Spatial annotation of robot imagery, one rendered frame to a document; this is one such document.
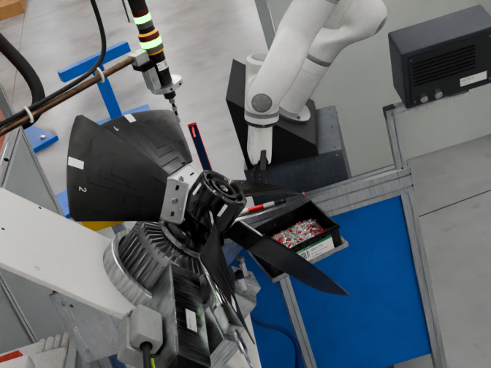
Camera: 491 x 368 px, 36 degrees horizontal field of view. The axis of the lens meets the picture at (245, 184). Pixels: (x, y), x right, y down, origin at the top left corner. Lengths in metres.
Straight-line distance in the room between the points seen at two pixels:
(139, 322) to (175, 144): 0.49
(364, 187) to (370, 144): 1.62
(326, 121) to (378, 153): 1.47
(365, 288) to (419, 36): 0.82
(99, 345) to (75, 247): 0.23
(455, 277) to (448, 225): 0.35
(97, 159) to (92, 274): 0.27
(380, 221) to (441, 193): 1.36
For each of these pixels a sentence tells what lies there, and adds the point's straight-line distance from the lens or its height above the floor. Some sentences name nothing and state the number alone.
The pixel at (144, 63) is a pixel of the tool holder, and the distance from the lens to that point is 1.56.
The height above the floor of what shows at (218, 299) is 1.10.
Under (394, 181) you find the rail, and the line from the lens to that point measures 2.22.
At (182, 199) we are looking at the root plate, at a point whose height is 1.24.
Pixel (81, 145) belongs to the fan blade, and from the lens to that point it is 1.48.
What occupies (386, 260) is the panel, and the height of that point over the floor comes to 0.55.
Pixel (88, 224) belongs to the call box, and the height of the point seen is 1.01.
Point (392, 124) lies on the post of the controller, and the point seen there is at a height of 1.01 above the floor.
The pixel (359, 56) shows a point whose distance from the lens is 3.63.
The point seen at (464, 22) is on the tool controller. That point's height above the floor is 1.24.
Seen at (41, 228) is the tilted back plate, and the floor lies 1.26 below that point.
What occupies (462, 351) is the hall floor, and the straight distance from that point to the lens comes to 2.85.
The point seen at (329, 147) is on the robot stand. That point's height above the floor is 0.93.
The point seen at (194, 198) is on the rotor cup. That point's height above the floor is 1.24.
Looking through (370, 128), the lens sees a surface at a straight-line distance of 3.79.
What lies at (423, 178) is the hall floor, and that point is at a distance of 3.76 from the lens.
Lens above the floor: 2.02
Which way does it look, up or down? 30 degrees down
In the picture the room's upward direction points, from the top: 18 degrees counter-clockwise
